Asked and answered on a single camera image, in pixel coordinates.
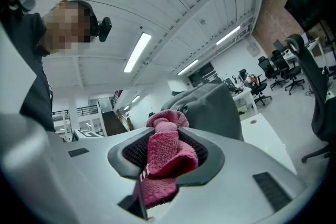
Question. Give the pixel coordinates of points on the long white desk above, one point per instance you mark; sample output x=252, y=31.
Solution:
x=313, y=46

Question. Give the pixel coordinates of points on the grey backpack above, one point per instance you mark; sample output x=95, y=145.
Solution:
x=218, y=112

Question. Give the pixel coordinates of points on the white office desk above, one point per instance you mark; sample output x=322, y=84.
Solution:
x=244, y=94

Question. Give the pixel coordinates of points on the person's head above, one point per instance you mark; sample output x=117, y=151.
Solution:
x=68, y=29

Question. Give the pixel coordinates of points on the long ceiling light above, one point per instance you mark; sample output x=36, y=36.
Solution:
x=137, y=52
x=228, y=35
x=187, y=67

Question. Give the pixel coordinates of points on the dark glass double door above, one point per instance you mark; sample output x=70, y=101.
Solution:
x=204, y=73

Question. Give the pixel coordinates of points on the person's black-clothed torso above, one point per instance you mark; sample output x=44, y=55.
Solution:
x=36, y=102

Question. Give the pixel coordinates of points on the black wall screen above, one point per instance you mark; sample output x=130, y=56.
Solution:
x=304, y=5

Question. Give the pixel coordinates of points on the black metal railing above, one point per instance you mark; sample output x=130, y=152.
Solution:
x=86, y=110

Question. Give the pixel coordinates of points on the black desk monitor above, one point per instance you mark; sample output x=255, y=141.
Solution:
x=229, y=83

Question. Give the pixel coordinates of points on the dark wooden staircase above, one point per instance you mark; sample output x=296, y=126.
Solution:
x=114, y=124

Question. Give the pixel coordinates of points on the white wall notice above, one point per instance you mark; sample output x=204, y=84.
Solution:
x=252, y=49

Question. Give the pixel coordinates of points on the black high-back office chair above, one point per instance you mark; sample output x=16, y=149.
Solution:
x=315, y=81

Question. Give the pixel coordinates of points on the pink cloth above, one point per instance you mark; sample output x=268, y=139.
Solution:
x=162, y=149

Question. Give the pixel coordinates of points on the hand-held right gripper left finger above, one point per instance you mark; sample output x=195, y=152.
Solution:
x=92, y=178

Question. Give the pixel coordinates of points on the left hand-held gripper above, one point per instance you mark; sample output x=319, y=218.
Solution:
x=86, y=133

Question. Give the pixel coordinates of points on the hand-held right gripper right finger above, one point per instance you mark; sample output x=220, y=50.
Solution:
x=236, y=178

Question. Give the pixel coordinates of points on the black head-mounted camera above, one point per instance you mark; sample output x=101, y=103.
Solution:
x=105, y=29

